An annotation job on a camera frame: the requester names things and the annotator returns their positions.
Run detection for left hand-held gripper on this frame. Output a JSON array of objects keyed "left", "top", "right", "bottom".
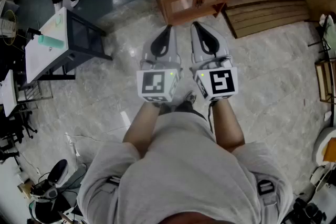
[{"left": 136, "top": 24, "right": 184, "bottom": 103}]

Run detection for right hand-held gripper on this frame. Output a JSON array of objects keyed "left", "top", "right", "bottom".
[{"left": 189, "top": 22, "right": 239, "bottom": 102}]

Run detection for person's left forearm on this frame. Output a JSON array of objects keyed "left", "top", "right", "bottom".
[{"left": 122, "top": 101, "right": 161, "bottom": 159}]

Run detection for person's right forearm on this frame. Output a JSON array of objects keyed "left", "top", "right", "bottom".
[{"left": 212, "top": 99, "right": 246, "bottom": 153}]

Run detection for brown square block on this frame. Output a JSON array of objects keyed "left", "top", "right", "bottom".
[{"left": 17, "top": 180, "right": 35, "bottom": 200}]

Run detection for wooden cabinet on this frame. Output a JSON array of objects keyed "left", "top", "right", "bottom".
[{"left": 156, "top": 0, "right": 238, "bottom": 26}]

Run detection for person's grey shoe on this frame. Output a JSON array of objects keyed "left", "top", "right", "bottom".
[{"left": 183, "top": 91, "right": 197, "bottom": 105}]

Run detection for person's black shorts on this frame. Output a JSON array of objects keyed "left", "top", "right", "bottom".
[{"left": 157, "top": 101, "right": 208, "bottom": 120}]

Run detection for wooden slat platform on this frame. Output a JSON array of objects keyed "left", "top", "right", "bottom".
[{"left": 222, "top": 0, "right": 312, "bottom": 39}]

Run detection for teal bottle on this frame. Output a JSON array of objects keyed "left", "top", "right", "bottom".
[{"left": 37, "top": 34, "right": 65, "bottom": 50}]

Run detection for small white black-framed table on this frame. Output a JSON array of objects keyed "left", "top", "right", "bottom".
[{"left": 25, "top": 6, "right": 113, "bottom": 84}]

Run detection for black chair with pale cloth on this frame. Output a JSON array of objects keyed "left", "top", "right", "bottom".
[{"left": 308, "top": 14, "right": 336, "bottom": 55}]

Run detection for wooden shelf rack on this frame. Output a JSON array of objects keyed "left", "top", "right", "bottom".
[{"left": 314, "top": 59, "right": 336, "bottom": 105}]

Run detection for white power strip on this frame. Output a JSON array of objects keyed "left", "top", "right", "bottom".
[{"left": 64, "top": 132, "right": 80, "bottom": 157}]

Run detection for person's grey shirt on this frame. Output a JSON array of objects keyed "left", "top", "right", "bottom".
[{"left": 76, "top": 111, "right": 294, "bottom": 224}]

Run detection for white table black legs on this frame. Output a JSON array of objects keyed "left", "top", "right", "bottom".
[{"left": 0, "top": 69, "right": 53, "bottom": 119}]

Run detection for grey black machine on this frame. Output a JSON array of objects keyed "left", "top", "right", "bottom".
[{"left": 28, "top": 159, "right": 87, "bottom": 224}]

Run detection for grey shoulder strap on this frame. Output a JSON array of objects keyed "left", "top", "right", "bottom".
[
  {"left": 106, "top": 175, "right": 121, "bottom": 188},
  {"left": 256, "top": 178, "right": 278, "bottom": 207}
]

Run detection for yellow wire chair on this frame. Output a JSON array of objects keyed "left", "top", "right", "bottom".
[{"left": 0, "top": 9, "right": 19, "bottom": 47}]

